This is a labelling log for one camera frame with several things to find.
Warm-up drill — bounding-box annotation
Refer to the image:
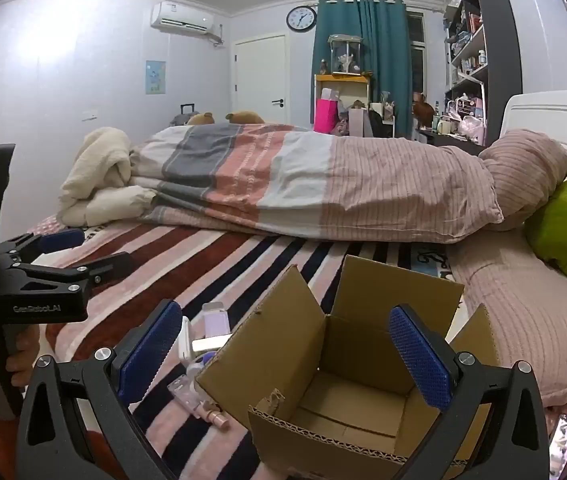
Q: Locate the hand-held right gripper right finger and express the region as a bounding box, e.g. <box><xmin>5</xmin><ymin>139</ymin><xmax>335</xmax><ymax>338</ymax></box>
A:
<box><xmin>388</xmin><ymin>304</ymin><xmax>550</xmax><ymax>480</ymax></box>

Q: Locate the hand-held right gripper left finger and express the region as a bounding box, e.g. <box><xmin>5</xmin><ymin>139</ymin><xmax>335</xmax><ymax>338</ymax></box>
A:
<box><xmin>16</xmin><ymin>299</ymin><xmax>184</xmax><ymax>480</ymax></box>

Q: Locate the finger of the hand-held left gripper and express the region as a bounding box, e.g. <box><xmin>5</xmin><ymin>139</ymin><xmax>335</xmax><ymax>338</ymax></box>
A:
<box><xmin>0</xmin><ymin>229</ymin><xmax>85</xmax><ymax>265</ymax></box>
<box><xmin>13</xmin><ymin>252</ymin><xmax>134</xmax><ymax>293</ymax></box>

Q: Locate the white small bottle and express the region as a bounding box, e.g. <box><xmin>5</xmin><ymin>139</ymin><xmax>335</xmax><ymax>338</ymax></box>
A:
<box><xmin>178</xmin><ymin>317</ymin><xmax>196</xmax><ymax>362</ymax></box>

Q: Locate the clear small bottle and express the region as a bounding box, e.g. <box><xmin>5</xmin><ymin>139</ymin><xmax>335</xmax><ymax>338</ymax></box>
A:
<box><xmin>167</xmin><ymin>375</ymin><xmax>205</xmax><ymax>411</ymax></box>

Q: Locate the white rectangular tube box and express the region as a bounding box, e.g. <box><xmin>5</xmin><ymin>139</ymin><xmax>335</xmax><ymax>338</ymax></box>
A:
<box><xmin>190</xmin><ymin>335</ymin><xmax>232</xmax><ymax>356</ymax></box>

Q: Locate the brown cardboard box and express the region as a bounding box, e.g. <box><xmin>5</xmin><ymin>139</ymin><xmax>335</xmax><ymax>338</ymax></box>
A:
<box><xmin>196</xmin><ymin>255</ymin><xmax>501</xmax><ymax>480</ymax></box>

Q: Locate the lavender small box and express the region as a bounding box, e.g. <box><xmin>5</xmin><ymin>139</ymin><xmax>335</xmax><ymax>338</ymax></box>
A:
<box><xmin>202</xmin><ymin>302</ymin><xmax>231</xmax><ymax>338</ymax></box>

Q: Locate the pink lipstick tube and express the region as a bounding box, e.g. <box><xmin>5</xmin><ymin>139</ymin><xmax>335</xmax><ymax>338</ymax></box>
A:
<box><xmin>198</xmin><ymin>402</ymin><xmax>231</xmax><ymax>432</ymax></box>

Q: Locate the cream fluffy blanket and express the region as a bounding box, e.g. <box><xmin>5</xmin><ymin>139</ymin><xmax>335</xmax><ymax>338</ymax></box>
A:
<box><xmin>58</xmin><ymin>127</ymin><xmax>159</xmax><ymax>228</ymax></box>

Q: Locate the pink ribbed pillow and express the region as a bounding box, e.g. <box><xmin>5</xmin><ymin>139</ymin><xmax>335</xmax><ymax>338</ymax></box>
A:
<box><xmin>448</xmin><ymin>230</ymin><xmax>567</xmax><ymax>408</ymax></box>
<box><xmin>478</xmin><ymin>129</ymin><xmax>567</xmax><ymax>232</ymax></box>

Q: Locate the shiny foil packet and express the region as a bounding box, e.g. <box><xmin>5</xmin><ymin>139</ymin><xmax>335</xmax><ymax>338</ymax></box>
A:
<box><xmin>548</xmin><ymin>412</ymin><xmax>567</xmax><ymax>466</ymax></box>

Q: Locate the grey suitcase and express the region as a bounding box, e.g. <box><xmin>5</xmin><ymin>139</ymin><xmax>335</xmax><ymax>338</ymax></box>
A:
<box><xmin>170</xmin><ymin>104</ymin><xmax>201</xmax><ymax>128</ymax></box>

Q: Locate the patchwork striped duvet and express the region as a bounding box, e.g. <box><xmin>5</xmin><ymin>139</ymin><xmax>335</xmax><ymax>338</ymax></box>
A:
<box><xmin>130</xmin><ymin>122</ymin><xmax>507</xmax><ymax>246</ymax></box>

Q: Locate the white door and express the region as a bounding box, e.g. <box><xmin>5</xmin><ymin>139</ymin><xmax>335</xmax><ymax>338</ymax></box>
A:
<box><xmin>234</xmin><ymin>35</ymin><xmax>288</xmax><ymax>125</ymax></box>

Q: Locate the white air conditioner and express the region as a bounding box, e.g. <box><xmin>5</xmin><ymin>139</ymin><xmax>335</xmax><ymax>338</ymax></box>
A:
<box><xmin>150</xmin><ymin>1</ymin><xmax>216</xmax><ymax>36</ymax></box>

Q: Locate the brown plush toy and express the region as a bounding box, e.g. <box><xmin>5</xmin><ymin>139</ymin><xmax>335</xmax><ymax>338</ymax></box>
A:
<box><xmin>412</xmin><ymin>91</ymin><xmax>437</xmax><ymax>123</ymax></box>

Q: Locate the bright pink bag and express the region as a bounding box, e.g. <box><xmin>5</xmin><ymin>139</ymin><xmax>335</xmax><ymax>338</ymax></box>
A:
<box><xmin>314</xmin><ymin>99</ymin><xmax>338</xmax><ymax>133</ymax></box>

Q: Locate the white bed headboard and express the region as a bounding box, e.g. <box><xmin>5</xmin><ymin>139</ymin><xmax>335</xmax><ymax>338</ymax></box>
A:
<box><xmin>501</xmin><ymin>92</ymin><xmax>567</xmax><ymax>181</ymax></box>

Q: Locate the yellow white shelf table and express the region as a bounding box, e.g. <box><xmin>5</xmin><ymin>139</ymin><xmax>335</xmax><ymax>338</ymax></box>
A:
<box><xmin>314</xmin><ymin>74</ymin><xmax>370</xmax><ymax>133</ymax></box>

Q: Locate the teal curtain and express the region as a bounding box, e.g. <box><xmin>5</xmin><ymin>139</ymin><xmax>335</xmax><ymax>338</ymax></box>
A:
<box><xmin>312</xmin><ymin>0</ymin><xmax>414</xmax><ymax>138</ymax></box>

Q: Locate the glass display case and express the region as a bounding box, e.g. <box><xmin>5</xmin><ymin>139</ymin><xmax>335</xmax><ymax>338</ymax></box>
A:
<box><xmin>328</xmin><ymin>35</ymin><xmax>361</xmax><ymax>76</ymax></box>

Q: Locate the tall dark bookshelf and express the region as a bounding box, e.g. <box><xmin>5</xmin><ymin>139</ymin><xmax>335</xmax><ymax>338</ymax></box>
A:
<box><xmin>443</xmin><ymin>0</ymin><xmax>523</xmax><ymax>146</ymax></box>

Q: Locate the blue wall poster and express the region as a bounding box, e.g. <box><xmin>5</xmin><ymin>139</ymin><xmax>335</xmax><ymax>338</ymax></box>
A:
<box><xmin>145</xmin><ymin>60</ymin><xmax>166</xmax><ymax>95</ymax></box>

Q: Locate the round wall clock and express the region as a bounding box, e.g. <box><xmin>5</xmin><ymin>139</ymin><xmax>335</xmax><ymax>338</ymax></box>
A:
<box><xmin>286</xmin><ymin>6</ymin><xmax>318</xmax><ymax>33</ymax></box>

